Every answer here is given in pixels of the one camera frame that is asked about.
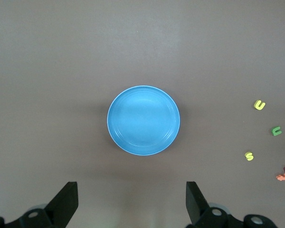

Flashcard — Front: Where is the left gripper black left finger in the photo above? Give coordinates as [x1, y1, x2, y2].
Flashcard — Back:
[0, 181, 79, 228]

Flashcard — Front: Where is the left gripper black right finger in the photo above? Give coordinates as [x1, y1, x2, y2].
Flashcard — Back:
[185, 181, 278, 228]

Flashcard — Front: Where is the yellow foam letter u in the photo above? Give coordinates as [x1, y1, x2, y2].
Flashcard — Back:
[253, 99, 266, 111]

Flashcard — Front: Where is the blue plate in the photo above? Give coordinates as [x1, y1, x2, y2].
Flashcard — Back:
[106, 85, 181, 156]

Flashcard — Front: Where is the green foam letter n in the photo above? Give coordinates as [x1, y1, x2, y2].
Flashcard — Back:
[270, 126, 283, 136]

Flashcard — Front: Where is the brown table cover sheet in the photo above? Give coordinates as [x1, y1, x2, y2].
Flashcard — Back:
[0, 0, 285, 228]

